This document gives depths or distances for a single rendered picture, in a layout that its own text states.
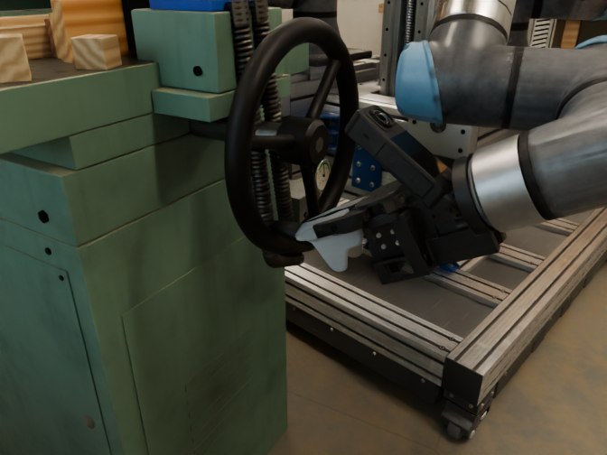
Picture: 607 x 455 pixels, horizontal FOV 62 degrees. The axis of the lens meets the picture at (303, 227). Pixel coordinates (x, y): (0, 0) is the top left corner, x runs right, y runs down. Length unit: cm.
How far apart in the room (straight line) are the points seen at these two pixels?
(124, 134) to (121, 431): 43
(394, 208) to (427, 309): 94
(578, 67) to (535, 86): 4
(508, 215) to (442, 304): 100
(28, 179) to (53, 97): 12
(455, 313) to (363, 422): 37
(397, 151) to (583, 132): 15
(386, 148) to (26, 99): 36
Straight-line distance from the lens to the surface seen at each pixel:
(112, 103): 64
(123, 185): 67
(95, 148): 64
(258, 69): 54
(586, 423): 152
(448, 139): 101
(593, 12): 113
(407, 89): 50
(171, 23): 66
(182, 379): 88
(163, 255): 75
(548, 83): 49
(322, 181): 96
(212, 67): 63
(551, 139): 42
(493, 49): 51
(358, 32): 417
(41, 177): 65
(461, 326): 135
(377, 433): 134
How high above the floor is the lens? 100
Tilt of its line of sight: 26 degrees down
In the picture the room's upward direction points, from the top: straight up
